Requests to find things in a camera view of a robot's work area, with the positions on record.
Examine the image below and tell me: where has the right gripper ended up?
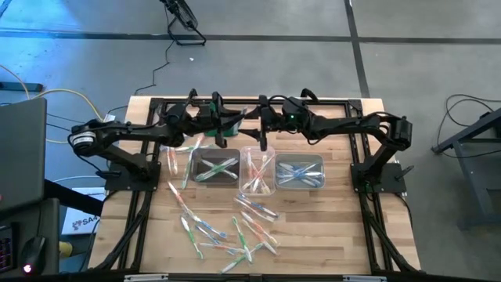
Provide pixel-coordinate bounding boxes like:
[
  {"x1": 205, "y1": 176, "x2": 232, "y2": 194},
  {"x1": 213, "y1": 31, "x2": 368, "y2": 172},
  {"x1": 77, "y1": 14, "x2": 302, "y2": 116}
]
[{"x1": 237, "y1": 96, "x2": 314, "y2": 152}]

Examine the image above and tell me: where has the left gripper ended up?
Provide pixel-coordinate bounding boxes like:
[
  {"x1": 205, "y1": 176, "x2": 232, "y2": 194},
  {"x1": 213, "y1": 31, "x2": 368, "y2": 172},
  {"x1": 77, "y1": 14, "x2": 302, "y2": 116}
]
[{"x1": 162, "y1": 92, "x2": 247, "y2": 149}]

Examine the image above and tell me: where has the blue toothbrush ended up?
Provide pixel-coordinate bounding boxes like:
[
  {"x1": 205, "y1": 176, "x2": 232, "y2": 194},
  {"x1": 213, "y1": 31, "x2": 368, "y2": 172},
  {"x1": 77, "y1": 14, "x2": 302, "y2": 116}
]
[
  {"x1": 237, "y1": 193, "x2": 279, "y2": 219},
  {"x1": 190, "y1": 213, "x2": 229, "y2": 239},
  {"x1": 278, "y1": 168, "x2": 324, "y2": 180},
  {"x1": 277, "y1": 163, "x2": 323, "y2": 184},
  {"x1": 194, "y1": 224, "x2": 221, "y2": 244},
  {"x1": 276, "y1": 163, "x2": 323, "y2": 185}
]

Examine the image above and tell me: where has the green cloth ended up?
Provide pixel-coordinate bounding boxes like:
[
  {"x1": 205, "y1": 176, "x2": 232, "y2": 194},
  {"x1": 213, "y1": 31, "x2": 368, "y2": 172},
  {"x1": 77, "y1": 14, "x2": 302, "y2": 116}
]
[{"x1": 203, "y1": 99, "x2": 243, "y2": 138}]

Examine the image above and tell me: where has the dark grey plastic bin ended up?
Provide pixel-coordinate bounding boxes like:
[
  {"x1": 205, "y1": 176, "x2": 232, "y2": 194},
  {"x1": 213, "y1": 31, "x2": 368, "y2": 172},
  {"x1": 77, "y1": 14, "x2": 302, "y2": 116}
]
[{"x1": 190, "y1": 147, "x2": 242, "y2": 185}]

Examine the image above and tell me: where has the clear plastic bin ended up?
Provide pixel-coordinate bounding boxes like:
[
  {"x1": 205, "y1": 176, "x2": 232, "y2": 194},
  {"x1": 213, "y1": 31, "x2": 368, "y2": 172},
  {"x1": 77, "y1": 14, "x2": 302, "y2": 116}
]
[{"x1": 239, "y1": 145, "x2": 277, "y2": 196}]

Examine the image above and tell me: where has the frosted plastic bin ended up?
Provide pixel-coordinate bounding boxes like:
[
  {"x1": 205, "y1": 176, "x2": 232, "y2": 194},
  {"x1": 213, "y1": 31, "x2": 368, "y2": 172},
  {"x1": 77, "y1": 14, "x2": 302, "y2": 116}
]
[{"x1": 274, "y1": 152, "x2": 326, "y2": 190}]

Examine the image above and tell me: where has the black floor fan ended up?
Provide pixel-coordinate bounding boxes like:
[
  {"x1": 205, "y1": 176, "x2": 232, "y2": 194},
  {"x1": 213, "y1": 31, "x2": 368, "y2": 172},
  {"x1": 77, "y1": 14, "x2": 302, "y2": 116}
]
[{"x1": 159, "y1": 0, "x2": 207, "y2": 47}]

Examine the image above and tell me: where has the white printed box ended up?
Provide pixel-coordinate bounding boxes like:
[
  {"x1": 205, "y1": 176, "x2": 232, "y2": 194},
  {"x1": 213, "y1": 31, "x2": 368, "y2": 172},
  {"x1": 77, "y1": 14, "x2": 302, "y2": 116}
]
[{"x1": 61, "y1": 186, "x2": 103, "y2": 236}]

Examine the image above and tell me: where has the black flat floor bar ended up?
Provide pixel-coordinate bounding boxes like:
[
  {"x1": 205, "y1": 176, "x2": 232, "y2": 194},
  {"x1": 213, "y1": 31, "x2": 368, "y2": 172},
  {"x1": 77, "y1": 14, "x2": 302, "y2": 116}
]
[{"x1": 0, "y1": 81, "x2": 44, "y2": 92}]

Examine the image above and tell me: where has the black side desk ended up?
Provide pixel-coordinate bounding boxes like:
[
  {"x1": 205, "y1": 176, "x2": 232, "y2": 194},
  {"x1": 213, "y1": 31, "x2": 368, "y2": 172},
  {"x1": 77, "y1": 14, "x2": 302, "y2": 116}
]
[{"x1": 0, "y1": 178, "x2": 105, "y2": 275}]

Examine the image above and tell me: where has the dark metal table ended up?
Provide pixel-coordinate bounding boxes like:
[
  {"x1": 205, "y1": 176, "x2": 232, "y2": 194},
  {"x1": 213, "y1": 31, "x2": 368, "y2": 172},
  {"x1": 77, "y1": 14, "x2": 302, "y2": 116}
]
[{"x1": 431, "y1": 107, "x2": 501, "y2": 232}]

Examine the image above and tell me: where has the black computer mouse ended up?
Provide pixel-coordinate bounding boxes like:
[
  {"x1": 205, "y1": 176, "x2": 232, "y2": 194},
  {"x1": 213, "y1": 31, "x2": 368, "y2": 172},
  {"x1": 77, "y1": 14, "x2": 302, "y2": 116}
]
[{"x1": 20, "y1": 236, "x2": 47, "y2": 275}]

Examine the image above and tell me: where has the black keyboard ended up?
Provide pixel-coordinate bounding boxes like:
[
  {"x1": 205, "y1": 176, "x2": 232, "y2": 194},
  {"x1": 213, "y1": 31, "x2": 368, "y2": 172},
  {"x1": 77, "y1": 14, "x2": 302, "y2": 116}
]
[{"x1": 0, "y1": 225, "x2": 16, "y2": 275}]

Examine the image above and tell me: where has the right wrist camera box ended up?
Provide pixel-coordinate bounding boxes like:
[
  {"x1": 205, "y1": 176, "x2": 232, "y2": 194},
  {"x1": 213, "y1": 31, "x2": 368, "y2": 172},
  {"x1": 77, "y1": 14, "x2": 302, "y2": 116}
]
[{"x1": 282, "y1": 96, "x2": 309, "y2": 117}]

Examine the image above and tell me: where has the black right camera cable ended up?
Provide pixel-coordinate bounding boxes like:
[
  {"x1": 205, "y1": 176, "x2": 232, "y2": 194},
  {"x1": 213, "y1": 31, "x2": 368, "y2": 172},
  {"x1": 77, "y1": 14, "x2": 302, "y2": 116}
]
[{"x1": 300, "y1": 88, "x2": 321, "y2": 103}]

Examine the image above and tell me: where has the black fan cable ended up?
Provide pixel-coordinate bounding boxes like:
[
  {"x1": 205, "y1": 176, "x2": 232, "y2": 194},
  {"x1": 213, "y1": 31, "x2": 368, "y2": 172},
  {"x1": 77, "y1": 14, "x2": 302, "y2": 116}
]
[{"x1": 135, "y1": 38, "x2": 175, "y2": 97}]

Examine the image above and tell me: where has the black table frame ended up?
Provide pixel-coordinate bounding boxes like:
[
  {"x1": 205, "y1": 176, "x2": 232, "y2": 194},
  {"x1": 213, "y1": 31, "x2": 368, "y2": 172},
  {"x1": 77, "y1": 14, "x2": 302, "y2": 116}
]
[{"x1": 92, "y1": 96, "x2": 423, "y2": 275}]

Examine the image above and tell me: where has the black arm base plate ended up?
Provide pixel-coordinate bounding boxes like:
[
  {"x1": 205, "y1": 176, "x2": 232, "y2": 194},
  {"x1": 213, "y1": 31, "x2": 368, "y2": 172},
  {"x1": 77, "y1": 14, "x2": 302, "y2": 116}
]
[
  {"x1": 350, "y1": 161, "x2": 408, "y2": 193},
  {"x1": 102, "y1": 160, "x2": 162, "y2": 193}
]

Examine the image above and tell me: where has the cream floor cable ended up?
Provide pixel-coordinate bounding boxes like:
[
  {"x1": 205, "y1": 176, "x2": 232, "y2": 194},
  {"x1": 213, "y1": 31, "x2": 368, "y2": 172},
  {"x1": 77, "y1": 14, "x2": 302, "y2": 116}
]
[{"x1": 0, "y1": 64, "x2": 105, "y2": 144}]

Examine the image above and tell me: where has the silver metal bracket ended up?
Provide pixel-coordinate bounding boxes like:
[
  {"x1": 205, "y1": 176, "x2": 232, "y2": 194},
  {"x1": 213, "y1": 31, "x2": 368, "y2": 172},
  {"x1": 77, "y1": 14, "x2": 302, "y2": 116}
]
[
  {"x1": 343, "y1": 275, "x2": 387, "y2": 282},
  {"x1": 124, "y1": 273, "x2": 169, "y2": 282}
]

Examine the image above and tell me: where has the black floor cable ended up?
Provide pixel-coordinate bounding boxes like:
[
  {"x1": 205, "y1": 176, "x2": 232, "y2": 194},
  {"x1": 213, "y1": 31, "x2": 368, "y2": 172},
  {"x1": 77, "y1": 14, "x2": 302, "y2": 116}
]
[{"x1": 435, "y1": 92, "x2": 501, "y2": 158}]

